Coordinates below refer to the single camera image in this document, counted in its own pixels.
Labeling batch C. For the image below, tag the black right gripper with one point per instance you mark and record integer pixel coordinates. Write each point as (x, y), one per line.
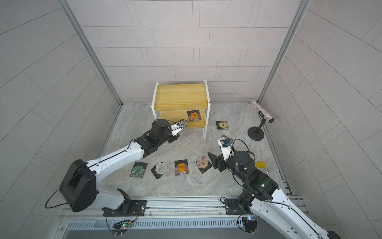
(214, 157)

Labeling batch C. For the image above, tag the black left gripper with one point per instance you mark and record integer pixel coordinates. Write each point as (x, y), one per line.
(174, 138)

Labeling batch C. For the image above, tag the orange label black tea bag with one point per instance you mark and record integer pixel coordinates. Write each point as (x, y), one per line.
(181, 167)

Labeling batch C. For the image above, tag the beige label tea bag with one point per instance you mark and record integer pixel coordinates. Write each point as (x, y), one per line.
(222, 125)

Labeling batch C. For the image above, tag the white patterned tea bag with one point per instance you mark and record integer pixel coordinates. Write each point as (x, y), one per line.
(159, 169)

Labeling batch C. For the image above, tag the green label top tea bag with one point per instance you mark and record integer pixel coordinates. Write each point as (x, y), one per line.
(138, 169)

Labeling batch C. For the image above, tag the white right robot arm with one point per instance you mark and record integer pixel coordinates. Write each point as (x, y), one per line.
(261, 196)

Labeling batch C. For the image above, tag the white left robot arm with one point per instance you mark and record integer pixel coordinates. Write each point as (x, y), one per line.
(80, 186)

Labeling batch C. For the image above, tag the orange label lower tea bag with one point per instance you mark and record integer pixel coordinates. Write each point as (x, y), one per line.
(194, 115)

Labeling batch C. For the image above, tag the yellow tag on floor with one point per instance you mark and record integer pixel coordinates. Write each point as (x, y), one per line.
(260, 164)

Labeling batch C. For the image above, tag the glitter roller on black stand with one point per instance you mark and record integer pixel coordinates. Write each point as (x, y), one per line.
(256, 133)

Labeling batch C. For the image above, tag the right circuit board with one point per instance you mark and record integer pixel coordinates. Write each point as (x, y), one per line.
(249, 224)

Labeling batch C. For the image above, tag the circuit board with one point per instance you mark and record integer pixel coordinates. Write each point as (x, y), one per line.
(249, 224)
(120, 228)

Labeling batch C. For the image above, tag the left circuit board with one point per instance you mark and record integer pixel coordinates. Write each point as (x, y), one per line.
(120, 228)

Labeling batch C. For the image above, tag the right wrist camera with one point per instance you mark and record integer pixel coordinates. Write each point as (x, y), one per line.
(225, 143)

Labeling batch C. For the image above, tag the white frame wooden shelf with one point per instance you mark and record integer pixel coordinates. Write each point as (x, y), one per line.
(171, 102)

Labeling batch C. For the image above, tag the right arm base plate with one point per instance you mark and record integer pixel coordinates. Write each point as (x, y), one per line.
(234, 207)

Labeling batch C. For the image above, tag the aluminium rail frame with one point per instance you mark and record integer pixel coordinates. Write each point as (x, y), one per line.
(161, 213)

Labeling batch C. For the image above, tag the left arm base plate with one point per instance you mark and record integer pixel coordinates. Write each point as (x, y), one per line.
(131, 208)

